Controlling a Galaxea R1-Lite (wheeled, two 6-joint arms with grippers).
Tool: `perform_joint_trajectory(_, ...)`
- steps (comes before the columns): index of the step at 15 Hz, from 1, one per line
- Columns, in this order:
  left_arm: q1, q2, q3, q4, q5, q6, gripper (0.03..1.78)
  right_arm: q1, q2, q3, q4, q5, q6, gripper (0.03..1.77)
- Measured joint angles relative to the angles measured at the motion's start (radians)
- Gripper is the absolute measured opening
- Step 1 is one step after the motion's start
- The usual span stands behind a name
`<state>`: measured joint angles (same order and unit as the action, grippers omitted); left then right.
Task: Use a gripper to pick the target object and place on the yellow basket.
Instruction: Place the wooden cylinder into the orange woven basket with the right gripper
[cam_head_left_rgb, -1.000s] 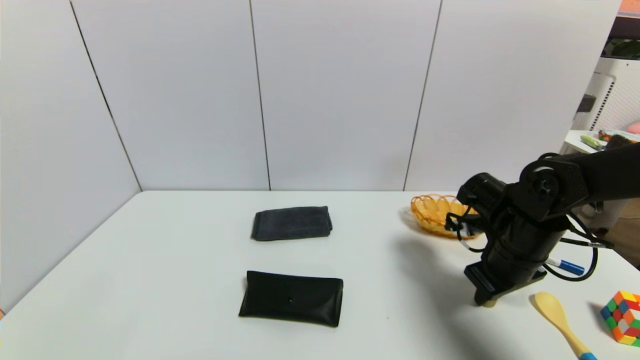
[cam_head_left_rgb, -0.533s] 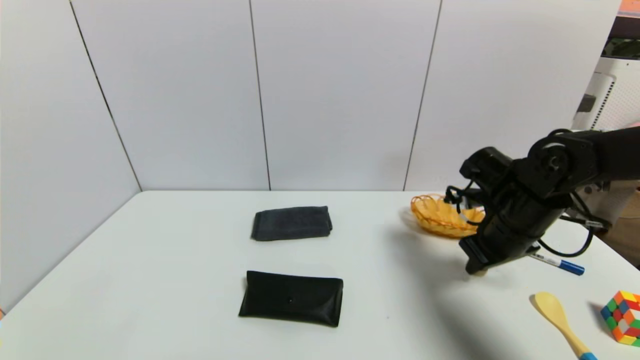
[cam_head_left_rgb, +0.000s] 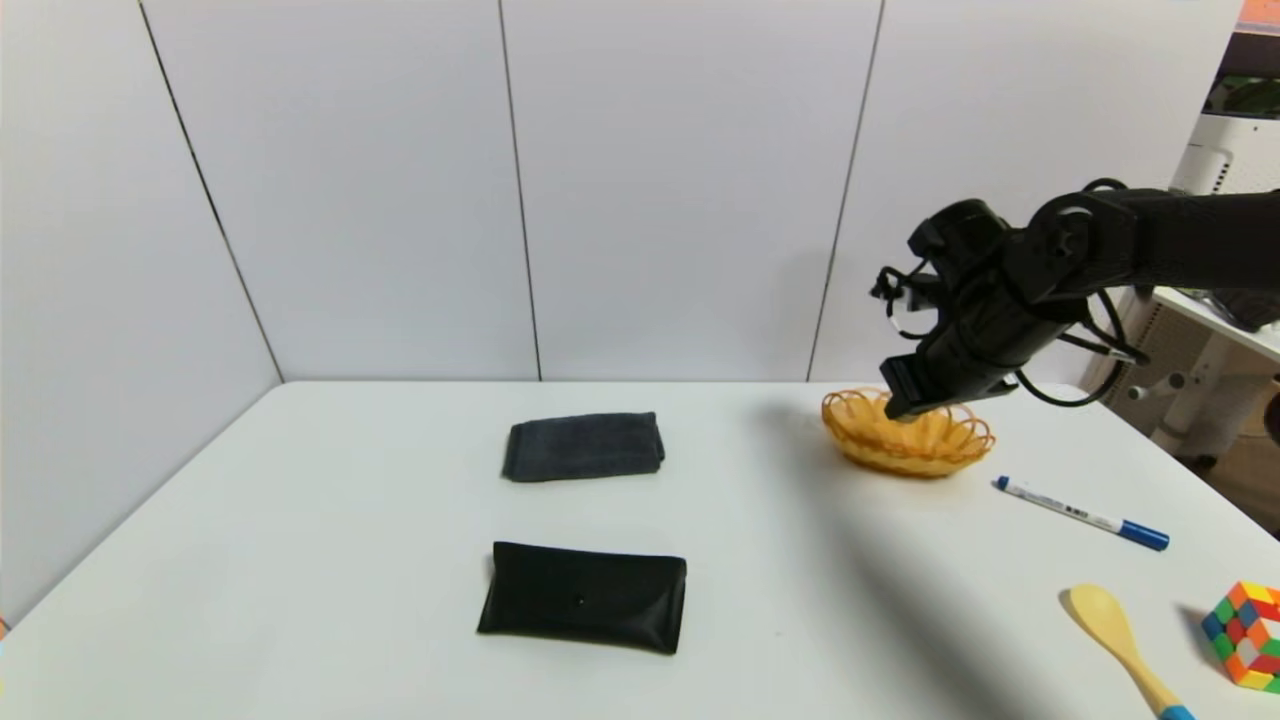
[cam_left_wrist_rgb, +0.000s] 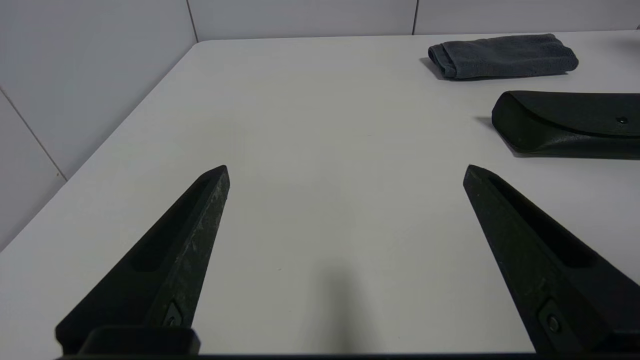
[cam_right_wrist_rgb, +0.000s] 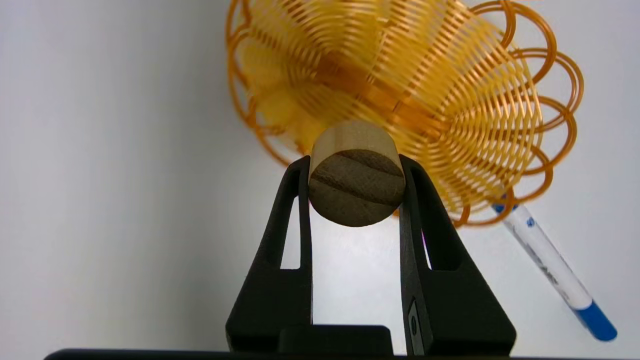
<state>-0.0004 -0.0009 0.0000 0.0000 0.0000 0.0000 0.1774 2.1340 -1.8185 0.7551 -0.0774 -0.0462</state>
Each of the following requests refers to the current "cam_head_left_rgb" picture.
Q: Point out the white appliance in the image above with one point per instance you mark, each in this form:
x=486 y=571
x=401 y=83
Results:
x=1225 y=150

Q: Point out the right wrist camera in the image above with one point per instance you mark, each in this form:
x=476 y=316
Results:
x=905 y=295

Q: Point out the colourful puzzle cube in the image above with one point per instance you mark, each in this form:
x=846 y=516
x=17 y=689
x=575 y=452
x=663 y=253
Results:
x=1248 y=640

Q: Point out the black leather pouch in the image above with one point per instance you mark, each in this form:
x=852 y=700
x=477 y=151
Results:
x=585 y=598

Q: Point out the yellow woven basket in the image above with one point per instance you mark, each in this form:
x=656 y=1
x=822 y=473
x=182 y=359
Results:
x=905 y=448

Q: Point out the white desk frame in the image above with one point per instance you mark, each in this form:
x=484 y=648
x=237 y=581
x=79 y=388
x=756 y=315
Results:
x=1205 y=370

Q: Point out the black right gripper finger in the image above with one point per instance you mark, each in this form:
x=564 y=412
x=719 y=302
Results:
x=985 y=385
x=915 y=406

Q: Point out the folded dark grey towel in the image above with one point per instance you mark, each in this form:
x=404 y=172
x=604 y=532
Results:
x=583 y=446

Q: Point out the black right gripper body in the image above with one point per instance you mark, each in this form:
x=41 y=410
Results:
x=903 y=383

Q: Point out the white marker with blue cap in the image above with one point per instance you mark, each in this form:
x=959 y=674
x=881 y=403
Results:
x=1075 y=512

